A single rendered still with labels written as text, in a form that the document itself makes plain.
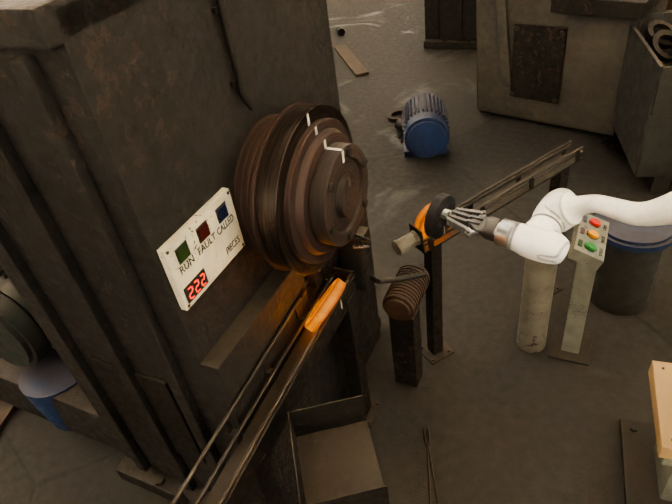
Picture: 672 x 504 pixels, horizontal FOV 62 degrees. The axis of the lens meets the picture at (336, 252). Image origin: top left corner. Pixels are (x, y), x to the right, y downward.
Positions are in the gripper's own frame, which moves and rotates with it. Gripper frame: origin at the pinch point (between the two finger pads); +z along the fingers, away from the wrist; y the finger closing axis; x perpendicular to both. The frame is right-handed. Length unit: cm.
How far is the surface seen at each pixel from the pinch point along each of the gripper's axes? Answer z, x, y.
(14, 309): 126, -29, -97
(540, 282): -29, -42, 29
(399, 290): 9.4, -31.5, -11.7
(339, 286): 10.3, -2.9, -44.0
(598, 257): -46, -23, 31
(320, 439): -7, -23, -79
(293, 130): 17, 49, -47
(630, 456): -78, -78, -1
